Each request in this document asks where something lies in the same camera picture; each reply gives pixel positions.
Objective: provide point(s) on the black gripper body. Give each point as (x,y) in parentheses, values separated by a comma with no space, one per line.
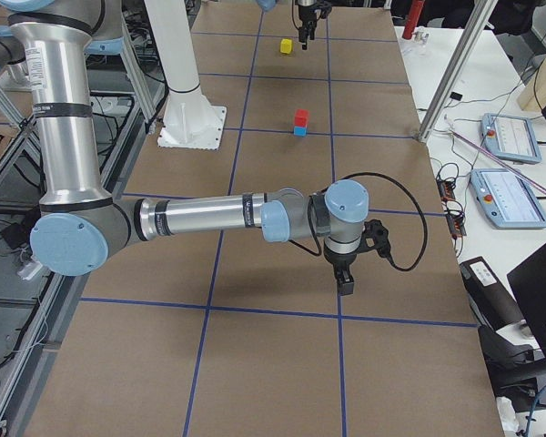
(308,17)
(341,262)

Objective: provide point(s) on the lower teach pendant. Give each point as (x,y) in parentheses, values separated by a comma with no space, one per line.
(506,200)

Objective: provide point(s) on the red block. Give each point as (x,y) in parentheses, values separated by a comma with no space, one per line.
(301,117)

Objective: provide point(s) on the blue block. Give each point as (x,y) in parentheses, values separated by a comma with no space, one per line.
(300,131)

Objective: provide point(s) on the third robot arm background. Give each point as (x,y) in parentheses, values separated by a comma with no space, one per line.
(12,55)

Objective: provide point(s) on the grabber reacher tool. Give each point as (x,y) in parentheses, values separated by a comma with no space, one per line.
(481,149)

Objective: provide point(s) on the upper teach pendant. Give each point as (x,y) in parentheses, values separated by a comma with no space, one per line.
(510,138)

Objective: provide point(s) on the black monitor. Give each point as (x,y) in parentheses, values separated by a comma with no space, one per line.
(528,284)

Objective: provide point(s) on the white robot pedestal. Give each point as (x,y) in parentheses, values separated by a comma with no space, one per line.
(190,121)

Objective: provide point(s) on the metal valve fitting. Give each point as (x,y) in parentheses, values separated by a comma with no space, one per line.
(421,36)

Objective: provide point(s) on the red bottle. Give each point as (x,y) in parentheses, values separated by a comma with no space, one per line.
(412,18)

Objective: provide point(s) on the orange circuit board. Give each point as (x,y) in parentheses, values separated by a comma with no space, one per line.
(446,190)

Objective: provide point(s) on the teach pendant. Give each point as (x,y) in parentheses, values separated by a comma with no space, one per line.
(510,138)
(506,200)

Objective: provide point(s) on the black cardboard box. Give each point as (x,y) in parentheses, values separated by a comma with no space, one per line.
(492,303)

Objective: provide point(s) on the yellow block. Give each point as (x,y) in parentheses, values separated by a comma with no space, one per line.
(286,46)

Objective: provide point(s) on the aluminium frame post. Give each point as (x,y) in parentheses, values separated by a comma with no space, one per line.
(469,37)

